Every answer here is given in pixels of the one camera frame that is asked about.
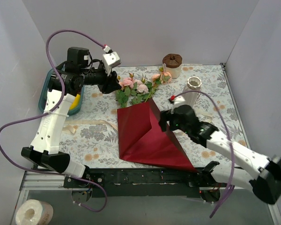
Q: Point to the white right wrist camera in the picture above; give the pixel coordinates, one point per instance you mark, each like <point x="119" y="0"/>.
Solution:
<point x="176" y="101"/>

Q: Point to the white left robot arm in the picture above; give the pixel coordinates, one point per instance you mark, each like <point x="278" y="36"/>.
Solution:
<point x="44" y="148"/>

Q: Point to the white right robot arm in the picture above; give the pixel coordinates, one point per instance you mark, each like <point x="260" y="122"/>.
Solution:
<point x="257" y="173"/>

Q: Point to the floral patterned table mat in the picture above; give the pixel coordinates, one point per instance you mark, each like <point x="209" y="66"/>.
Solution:
<point x="104" y="135"/>

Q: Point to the yellow toy lemon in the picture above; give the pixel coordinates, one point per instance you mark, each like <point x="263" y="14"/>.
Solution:
<point x="76" y="103"/>

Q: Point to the pink rose stem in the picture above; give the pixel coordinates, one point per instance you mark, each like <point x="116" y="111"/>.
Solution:
<point x="141" y="91"/>
<point x="127" y="85"/>

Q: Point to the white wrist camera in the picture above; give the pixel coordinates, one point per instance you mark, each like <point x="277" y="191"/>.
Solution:
<point x="176" y="101"/>
<point x="110" y="61"/>

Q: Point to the peach rose stem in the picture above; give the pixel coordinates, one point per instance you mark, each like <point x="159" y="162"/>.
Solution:
<point x="156" y="80"/>

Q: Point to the teal plastic fruit tray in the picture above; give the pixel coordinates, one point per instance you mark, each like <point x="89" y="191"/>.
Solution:
<point x="43" y="96"/>

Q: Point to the white tissue paper roll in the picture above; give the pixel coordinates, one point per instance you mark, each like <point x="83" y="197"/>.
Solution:
<point x="34" y="212"/>

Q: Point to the cream printed ribbon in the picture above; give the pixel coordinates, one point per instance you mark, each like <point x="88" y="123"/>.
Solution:
<point x="70" y="126"/>

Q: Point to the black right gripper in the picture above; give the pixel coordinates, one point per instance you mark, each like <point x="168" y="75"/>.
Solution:
<point x="164" y="120"/>

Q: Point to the white ribbed ceramic vase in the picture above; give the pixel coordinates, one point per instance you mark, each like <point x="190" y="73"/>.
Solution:
<point x="191" y="90"/>

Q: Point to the brown topped white jar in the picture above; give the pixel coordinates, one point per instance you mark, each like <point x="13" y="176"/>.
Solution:
<point x="172" y="64"/>

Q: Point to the red wrapping paper sheet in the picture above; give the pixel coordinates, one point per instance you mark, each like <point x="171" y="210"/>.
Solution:
<point x="141" y="140"/>

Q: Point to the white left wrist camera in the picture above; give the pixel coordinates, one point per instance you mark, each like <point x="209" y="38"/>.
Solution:
<point x="110" y="61"/>

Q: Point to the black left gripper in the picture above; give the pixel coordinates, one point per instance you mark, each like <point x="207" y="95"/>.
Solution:
<point x="105" y="82"/>

